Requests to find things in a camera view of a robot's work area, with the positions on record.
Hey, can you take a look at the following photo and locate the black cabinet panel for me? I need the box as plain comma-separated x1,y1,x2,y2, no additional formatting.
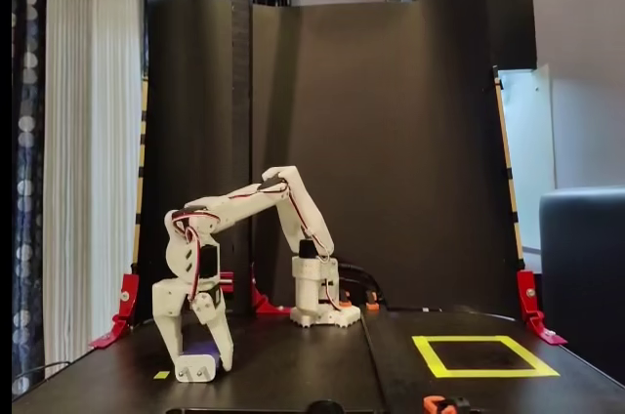
412,0,538,71

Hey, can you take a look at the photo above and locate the red white servo wire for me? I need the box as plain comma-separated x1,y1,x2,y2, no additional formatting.
181,213,207,304

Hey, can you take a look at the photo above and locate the black vertical notched post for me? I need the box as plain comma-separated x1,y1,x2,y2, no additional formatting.
231,0,254,320

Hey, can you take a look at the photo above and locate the red corner bracket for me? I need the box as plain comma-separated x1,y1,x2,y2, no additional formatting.
516,269,568,348
87,273,141,351

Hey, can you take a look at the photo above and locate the blue and white charger plug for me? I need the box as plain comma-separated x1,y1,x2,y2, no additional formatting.
174,339,221,385

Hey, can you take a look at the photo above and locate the black backdrop sheet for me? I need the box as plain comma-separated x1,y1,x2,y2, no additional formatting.
132,0,523,325

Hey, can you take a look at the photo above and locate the yellow tape square outline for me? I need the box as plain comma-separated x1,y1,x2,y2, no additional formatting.
411,334,562,380

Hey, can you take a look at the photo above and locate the striped wooden support stick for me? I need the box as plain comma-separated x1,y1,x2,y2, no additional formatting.
491,65,526,272
131,79,149,273

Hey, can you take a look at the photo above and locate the thin grey cable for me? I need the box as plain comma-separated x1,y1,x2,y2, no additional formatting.
12,359,72,389

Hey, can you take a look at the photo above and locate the orange and black spring clamp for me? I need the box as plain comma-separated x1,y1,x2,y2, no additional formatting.
422,394,473,414

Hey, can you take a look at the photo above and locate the red post foot bracket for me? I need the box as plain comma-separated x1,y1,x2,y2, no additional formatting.
250,262,293,316

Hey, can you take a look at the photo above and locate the white pleated curtain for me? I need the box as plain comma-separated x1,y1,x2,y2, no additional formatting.
42,0,146,379

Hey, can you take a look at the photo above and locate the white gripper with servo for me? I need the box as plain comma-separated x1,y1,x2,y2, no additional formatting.
152,279,236,374

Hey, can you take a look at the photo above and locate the black flat bar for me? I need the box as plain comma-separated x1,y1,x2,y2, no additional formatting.
360,313,395,414

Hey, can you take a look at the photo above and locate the dark blue armchair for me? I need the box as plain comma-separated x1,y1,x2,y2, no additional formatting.
538,186,625,386

